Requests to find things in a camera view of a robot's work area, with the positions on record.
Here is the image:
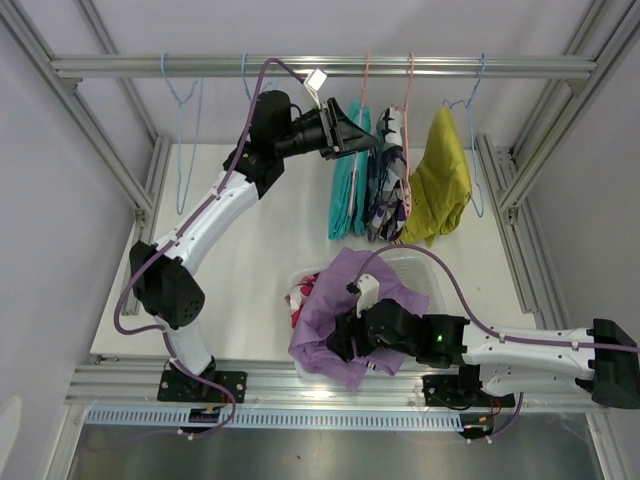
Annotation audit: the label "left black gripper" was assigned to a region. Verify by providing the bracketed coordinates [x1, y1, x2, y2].
[275, 98, 378, 161]

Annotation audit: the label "pink hanger of teal trousers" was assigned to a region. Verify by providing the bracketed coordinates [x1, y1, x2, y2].
[347, 52, 374, 216]

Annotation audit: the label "teal trousers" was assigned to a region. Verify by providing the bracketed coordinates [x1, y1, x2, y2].
[327, 100, 374, 240]

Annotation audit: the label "pink camouflage trousers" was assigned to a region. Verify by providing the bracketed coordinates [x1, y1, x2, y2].
[284, 272, 320, 329]

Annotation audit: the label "grey purple camouflage trousers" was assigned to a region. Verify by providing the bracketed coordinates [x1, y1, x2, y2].
[366, 107, 411, 242]

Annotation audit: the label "pink hanger of camouflage trousers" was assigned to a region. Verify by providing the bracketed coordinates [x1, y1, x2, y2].
[392, 53, 415, 225]

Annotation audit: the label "blue hanger of purple trousers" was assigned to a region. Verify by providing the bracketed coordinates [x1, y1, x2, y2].
[241, 52, 278, 102]

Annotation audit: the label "light blue wire hanger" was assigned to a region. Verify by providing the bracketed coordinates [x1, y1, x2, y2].
[159, 53, 205, 216]

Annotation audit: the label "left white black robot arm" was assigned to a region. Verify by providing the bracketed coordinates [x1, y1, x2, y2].
[129, 90, 377, 401]

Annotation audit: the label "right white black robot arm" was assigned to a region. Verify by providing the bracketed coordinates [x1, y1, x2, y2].
[327, 299, 639, 410]

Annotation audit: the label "yellow trousers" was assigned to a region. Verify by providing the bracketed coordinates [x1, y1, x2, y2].
[399, 107, 472, 245]

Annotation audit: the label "blue hanger of yellow trousers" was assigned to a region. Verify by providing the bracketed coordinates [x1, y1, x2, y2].
[442, 53, 487, 219]

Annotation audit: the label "white plastic basket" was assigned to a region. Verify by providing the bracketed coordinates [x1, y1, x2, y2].
[289, 252, 446, 383]

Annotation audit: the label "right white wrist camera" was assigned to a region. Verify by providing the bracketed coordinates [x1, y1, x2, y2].
[347, 274, 380, 318]

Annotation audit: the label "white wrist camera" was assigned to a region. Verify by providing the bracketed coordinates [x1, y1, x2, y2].
[347, 274, 380, 318]
[303, 69, 327, 109]

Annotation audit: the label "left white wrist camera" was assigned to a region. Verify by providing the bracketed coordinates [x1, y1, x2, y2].
[303, 69, 327, 109]

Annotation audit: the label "aluminium hanging rail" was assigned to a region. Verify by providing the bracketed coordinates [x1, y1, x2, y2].
[50, 54, 597, 80]

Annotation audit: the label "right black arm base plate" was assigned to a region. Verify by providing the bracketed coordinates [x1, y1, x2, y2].
[419, 373, 516, 441]

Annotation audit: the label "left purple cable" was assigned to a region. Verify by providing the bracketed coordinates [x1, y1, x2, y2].
[113, 57, 311, 441]

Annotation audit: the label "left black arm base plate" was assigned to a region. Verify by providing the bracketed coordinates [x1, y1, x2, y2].
[156, 368, 248, 433]

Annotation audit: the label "white slotted cable duct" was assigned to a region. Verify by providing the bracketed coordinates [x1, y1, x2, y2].
[85, 406, 463, 432]

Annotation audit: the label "aluminium frame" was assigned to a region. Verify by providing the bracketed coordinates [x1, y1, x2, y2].
[0, 0, 640, 480]

